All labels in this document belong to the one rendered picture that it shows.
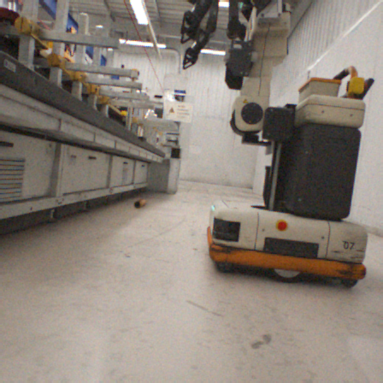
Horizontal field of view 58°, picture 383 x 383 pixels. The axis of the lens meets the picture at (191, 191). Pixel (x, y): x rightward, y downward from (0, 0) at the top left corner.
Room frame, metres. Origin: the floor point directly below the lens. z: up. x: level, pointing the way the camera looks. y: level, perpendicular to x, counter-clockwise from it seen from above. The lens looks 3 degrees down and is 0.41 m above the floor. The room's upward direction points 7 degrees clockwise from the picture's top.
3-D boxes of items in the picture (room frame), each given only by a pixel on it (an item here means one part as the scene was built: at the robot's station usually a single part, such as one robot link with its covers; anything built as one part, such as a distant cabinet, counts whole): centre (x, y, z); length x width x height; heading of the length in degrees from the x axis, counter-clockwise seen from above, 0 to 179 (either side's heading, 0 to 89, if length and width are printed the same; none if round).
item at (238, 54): (1.75, -0.16, 0.99); 0.28 x 0.16 x 0.22; 179
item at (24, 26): (1.25, 0.63, 0.84); 0.14 x 0.06 x 0.05; 179
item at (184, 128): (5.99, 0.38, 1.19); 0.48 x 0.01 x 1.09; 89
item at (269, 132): (1.68, -0.29, 0.68); 0.28 x 0.27 x 0.25; 179
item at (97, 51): (1.97, 0.62, 0.93); 0.04 x 0.04 x 0.48; 89
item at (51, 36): (1.26, 0.54, 0.84); 0.43 x 0.03 x 0.04; 89
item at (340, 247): (1.74, -0.45, 0.16); 0.67 x 0.64 x 0.25; 89
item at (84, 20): (1.72, 0.62, 0.88); 0.04 x 0.04 x 0.48; 89
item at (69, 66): (1.51, 0.53, 0.80); 0.43 x 0.03 x 0.04; 89
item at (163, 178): (6.37, 1.09, 0.95); 1.65 x 0.70 x 1.90; 89
